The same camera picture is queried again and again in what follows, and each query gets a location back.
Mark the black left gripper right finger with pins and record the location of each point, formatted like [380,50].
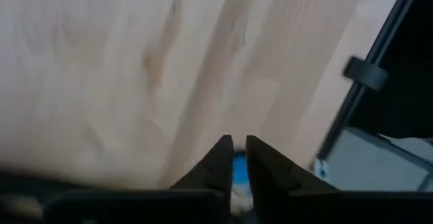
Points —
[287,200]

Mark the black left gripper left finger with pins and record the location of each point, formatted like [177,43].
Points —
[196,200]

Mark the black table clamp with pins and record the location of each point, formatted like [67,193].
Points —
[365,73]

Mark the silver aluminium bracket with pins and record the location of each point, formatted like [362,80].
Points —
[320,168]

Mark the black aluminium table frame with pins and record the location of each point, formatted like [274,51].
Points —
[382,41]

